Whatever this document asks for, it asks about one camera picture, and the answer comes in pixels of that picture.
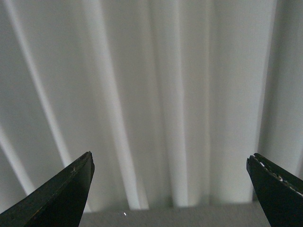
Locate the white pleated curtain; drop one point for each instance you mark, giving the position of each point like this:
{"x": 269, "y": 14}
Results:
{"x": 169, "y": 96}

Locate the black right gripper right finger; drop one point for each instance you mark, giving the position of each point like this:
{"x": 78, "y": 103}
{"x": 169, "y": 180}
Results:
{"x": 279, "y": 192}

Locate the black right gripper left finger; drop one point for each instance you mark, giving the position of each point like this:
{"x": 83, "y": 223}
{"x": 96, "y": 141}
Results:
{"x": 59, "y": 202}

